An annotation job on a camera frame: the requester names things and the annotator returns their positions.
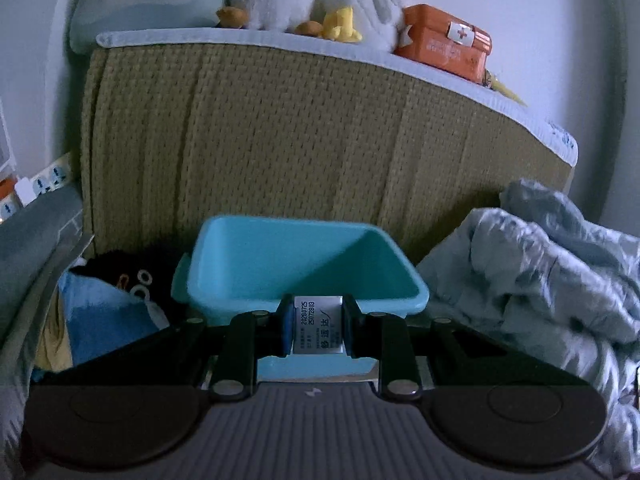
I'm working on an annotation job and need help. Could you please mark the grey green cushion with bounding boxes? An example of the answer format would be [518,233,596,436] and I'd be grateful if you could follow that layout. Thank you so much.
[0,187,96,480]

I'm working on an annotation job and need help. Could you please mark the white plug adapter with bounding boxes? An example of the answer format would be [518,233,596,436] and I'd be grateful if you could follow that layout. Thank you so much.
[14,177,36,207]

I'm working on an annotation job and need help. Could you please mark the blue floral quilt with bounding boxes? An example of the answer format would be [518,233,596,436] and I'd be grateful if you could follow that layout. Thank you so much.
[415,178,640,478]

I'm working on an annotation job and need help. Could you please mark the yellow cloth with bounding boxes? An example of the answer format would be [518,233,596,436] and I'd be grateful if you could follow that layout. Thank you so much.
[32,330,73,373]

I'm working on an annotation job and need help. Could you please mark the upright mattress with woven face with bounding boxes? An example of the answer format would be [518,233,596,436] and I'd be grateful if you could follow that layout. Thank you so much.
[80,27,580,281]

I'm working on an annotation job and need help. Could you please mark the teal plastic storage bin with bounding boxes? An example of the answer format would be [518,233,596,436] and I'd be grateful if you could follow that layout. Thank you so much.
[171,214,431,381]

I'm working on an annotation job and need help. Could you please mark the light blue pillow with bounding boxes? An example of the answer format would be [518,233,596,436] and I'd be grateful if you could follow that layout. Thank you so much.
[69,0,226,53]

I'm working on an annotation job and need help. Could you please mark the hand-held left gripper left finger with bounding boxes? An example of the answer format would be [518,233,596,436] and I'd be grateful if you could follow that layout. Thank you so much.
[30,294,295,404]

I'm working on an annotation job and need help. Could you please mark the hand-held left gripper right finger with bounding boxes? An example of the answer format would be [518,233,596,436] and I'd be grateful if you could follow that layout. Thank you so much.
[344,294,593,402]

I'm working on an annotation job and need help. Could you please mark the white power strip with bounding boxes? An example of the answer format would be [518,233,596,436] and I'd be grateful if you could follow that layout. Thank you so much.
[30,152,73,193]

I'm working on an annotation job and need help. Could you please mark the yellow fabric item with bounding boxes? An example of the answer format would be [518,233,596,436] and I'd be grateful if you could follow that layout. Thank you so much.
[482,70,526,107]

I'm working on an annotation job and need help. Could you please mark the orange first aid kit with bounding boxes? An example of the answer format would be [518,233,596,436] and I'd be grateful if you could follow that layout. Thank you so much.
[394,4,492,85]

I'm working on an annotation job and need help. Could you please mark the small white medicine box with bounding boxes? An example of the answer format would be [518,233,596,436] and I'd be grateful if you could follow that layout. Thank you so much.
[292,295,346,356]

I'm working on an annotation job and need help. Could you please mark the blue cloth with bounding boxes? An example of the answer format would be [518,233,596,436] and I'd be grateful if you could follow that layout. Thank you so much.
[59,272,171,368]

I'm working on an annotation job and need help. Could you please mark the black plush with white rings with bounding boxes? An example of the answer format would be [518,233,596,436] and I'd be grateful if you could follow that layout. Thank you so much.
[70,246,188,328]

